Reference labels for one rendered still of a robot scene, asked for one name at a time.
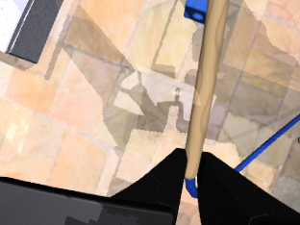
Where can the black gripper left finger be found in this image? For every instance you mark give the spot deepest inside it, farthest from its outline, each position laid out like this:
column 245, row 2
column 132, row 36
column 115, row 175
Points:
column 153, row 200

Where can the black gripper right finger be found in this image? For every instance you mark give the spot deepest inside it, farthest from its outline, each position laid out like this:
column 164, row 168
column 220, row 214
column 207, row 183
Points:
column 226, row 197

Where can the light wooden stick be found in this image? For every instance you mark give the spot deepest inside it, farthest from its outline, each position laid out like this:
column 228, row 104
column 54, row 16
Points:
column 211, row 46

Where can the blue cube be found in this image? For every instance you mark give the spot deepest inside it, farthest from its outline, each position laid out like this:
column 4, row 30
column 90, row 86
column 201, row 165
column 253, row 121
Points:
column 196, row 10

